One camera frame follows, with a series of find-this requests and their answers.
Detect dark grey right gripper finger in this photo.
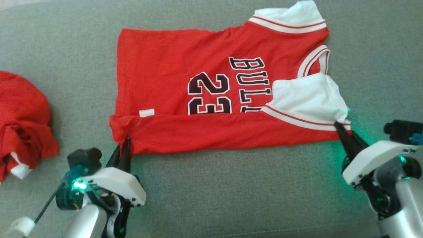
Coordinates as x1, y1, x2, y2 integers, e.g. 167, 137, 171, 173
334, 121, 356, 159
350, 131, 369, 155

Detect red shorts white side stripes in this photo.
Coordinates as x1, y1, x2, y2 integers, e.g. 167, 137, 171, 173
0, 70, 60, 183

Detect white cable tag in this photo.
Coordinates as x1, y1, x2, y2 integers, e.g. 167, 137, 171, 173
9, 217, 35, 236

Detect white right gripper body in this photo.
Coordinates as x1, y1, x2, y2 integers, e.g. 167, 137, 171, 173
342, 140, 418, 185

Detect red basketball jersey white sleeves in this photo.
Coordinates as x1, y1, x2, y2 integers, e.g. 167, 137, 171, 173
109, 0, 351, 156

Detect grey yellow sofa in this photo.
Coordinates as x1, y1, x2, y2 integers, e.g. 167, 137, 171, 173
0, 0, 423, 238

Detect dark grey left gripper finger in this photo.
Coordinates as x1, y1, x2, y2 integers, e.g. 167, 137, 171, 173
118, 137, 133, 173
106, 144, 121, 168

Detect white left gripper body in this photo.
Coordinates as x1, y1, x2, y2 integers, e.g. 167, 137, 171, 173
79, 167, 146, 207

